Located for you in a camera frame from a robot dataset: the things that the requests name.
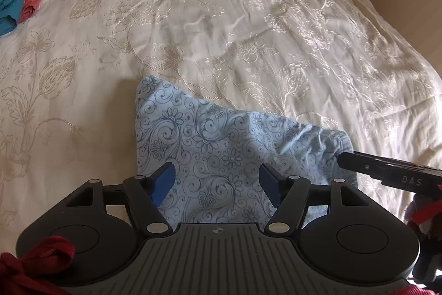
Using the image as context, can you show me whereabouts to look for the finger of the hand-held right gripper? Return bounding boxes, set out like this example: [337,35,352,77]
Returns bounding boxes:
[337,151,386,184]

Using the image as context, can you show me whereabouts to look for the red wrist strap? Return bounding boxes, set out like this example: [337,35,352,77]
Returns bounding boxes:
[0,236,76,295]
[410,200,442,226]

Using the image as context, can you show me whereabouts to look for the light blue patterned pants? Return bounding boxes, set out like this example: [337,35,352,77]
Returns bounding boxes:
[134,75,360,225]

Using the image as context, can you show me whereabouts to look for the cream embroidered bed cover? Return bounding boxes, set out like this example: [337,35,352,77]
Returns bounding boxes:
[0,0,442,237]

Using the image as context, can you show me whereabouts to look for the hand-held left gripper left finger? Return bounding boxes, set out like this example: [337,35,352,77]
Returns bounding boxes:
[64,162,176,235]

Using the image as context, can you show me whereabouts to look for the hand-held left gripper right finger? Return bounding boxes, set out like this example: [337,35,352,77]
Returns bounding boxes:
[259,163,372,235]

